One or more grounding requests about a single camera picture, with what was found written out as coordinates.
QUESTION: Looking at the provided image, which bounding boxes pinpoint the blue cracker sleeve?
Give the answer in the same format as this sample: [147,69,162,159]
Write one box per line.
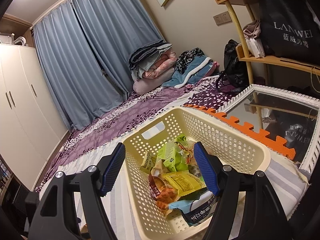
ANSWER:
[182,197,218,226]

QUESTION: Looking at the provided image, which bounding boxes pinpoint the olive yellow snack packet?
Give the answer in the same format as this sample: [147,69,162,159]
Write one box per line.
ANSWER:
[162,171,206,197]

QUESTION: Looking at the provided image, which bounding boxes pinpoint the orange brown snack bag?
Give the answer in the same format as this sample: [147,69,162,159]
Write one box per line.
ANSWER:
[156,180,178,217]

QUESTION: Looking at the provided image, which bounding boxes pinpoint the beige red cookie bag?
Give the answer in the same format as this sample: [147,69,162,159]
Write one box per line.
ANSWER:
[148,160,172,200]

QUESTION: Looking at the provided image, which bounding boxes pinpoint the large green snack bag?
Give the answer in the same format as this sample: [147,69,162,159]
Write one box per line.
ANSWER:
[157,134,187,172]

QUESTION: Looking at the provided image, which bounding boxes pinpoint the light blue snack bag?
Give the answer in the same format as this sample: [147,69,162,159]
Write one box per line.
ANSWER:
[169,189,215,213]

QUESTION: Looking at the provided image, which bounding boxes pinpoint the small green snack pack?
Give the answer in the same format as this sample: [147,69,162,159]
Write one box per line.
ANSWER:
[174,154,190,172]

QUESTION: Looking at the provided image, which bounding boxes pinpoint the clear bag of biscuits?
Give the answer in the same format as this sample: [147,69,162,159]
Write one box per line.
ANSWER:
[180,140,201,178]

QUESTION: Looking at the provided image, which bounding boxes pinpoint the orange foam puzzle mat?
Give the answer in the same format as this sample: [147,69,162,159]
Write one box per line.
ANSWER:
[184,103,296,160]

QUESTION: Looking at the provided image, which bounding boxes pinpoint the cream perforated plastic basket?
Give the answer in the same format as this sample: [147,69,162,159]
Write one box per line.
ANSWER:
[123,107,271,239]

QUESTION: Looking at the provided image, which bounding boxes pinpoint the white wardrobe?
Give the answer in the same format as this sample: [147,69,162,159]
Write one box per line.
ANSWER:
[1,44,67,190]

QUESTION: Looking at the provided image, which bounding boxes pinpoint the white framed mirror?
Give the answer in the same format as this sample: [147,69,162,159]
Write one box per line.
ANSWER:
[219,85,319,178]

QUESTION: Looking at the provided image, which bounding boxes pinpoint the purple floral bedsheet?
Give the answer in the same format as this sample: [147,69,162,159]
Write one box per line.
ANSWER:
[34,76,234,192]

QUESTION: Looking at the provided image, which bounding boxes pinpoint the black backpack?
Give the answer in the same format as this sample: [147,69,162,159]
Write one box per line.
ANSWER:
[216,39,249,94]

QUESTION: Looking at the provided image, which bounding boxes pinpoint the blue teal blanket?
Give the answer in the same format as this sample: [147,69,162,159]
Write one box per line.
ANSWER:
[162,56,220,88]

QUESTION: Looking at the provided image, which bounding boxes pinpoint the blue grey curtain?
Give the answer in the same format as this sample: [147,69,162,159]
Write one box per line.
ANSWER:
[33,0,162,130]

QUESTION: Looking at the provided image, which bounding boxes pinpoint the leopard print cloth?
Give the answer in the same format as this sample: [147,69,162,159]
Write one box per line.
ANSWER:
[176,48,204,74]

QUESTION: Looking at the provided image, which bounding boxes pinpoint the folded quilts pile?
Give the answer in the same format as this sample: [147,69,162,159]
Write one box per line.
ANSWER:
[128,40,177,95]

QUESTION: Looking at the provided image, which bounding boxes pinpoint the pink folded clothes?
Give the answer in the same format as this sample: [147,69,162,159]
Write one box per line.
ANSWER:
[242,20,265,59]

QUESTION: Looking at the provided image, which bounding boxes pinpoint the black LANWEI shopping bag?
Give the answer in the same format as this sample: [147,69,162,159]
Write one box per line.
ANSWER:
[258,0,319,65]

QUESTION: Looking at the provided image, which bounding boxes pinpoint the wooden shelf unit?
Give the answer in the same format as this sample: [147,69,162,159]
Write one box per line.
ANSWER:
[216,0,319,93]

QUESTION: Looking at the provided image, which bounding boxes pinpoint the wall power socket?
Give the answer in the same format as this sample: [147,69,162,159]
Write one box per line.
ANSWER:
[213,11,232,26]

